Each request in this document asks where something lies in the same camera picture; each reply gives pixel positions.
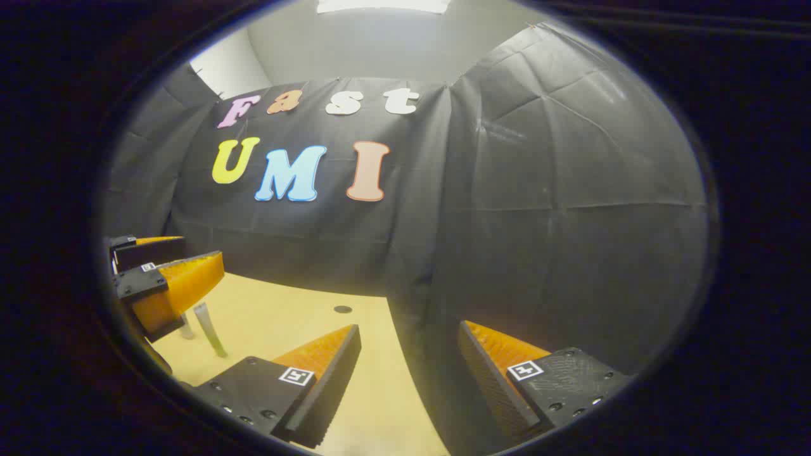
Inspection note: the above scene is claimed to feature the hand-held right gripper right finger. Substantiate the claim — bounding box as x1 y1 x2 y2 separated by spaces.
457 320 634 441

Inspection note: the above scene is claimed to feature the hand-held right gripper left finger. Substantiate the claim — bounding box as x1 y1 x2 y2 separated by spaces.
181 324 362 449

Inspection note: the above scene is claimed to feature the white green cosmetic tube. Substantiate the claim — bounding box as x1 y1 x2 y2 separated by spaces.
193 303 227 358

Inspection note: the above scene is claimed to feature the black backdrop cloth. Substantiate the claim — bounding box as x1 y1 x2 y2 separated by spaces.
101 22 709 438

